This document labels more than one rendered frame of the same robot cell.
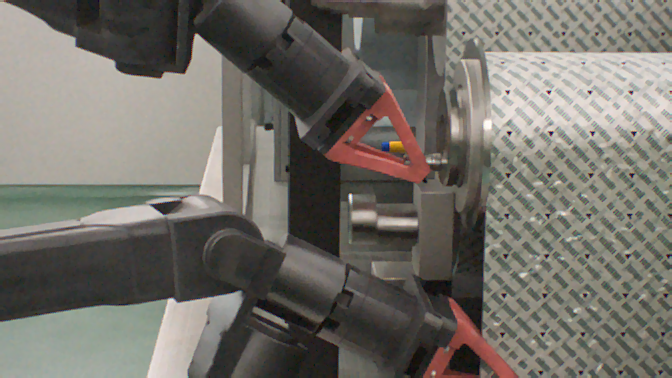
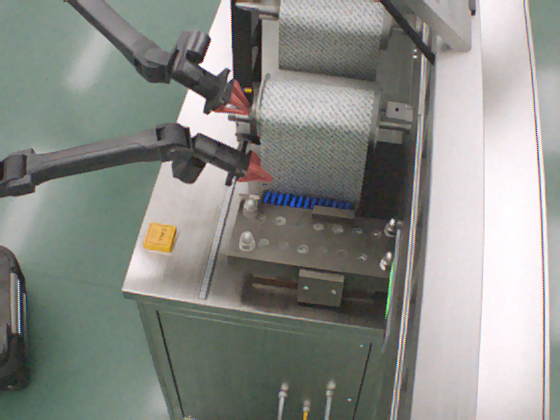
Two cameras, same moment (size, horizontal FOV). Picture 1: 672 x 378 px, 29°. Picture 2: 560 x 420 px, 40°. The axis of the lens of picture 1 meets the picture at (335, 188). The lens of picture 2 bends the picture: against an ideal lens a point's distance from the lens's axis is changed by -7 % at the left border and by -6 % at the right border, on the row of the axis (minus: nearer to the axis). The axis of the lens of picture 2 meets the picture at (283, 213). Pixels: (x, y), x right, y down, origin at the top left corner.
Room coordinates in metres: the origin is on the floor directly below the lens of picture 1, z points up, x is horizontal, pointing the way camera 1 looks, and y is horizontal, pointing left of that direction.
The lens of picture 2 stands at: (-0.29, -0.39, 2.52)
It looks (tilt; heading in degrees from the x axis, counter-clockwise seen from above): 53 degrees down; 11
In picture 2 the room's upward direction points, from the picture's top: 1 degrees clockwise
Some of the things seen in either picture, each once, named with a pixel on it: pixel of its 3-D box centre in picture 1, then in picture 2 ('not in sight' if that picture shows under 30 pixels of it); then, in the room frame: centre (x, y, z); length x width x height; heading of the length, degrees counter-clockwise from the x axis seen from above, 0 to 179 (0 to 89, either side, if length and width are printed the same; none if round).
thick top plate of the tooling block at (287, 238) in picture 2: not in sight; (320, 246); (0.77, -0.27, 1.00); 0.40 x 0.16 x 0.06; 93
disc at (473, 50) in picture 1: (471, 136); (264, 105); (0.95, -0.10, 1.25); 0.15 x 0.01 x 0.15; 3
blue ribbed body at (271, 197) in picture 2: not in sight; (309, 204); (0.87, -0.23, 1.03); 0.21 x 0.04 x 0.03; 93
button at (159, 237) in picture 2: not in sight; (159, 237); (0.78, 0.13, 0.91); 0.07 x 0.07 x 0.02; 3
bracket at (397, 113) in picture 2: not in sight; (399, 112); (0.96, -0.40, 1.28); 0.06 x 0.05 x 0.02; 93
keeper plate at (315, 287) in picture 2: not in sight; (320, 289); (0.68, -0.29, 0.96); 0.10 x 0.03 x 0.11; 93
